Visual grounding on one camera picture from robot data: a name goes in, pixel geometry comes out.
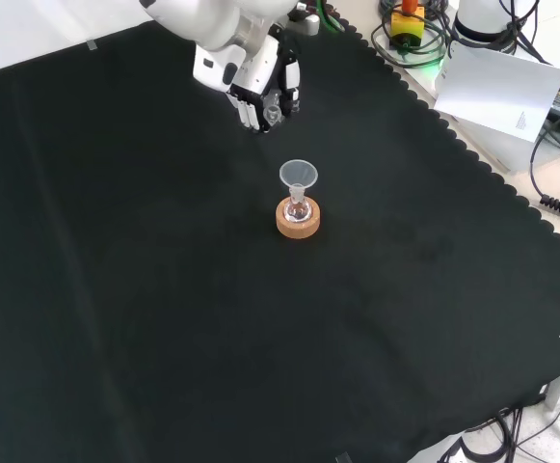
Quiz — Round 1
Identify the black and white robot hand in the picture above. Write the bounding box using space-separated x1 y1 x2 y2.
227 22 303 136

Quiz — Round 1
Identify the clear graduated cylinder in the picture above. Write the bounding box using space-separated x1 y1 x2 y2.
262 103 284 129

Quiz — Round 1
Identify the clear plastic funnel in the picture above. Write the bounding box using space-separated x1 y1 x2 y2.
279 160 318 202

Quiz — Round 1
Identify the clear round-bottom flask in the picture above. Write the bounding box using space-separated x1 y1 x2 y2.
282 188 314 225

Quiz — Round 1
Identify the yellow stop button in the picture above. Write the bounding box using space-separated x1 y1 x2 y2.
388 0 427 50

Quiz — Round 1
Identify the black table cloth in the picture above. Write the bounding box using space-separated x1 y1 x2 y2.
0 0 560 463

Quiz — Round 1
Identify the pale board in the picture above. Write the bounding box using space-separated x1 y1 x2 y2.
433 43 560 144

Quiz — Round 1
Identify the cork ring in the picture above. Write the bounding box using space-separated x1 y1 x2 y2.
275 196 322 240

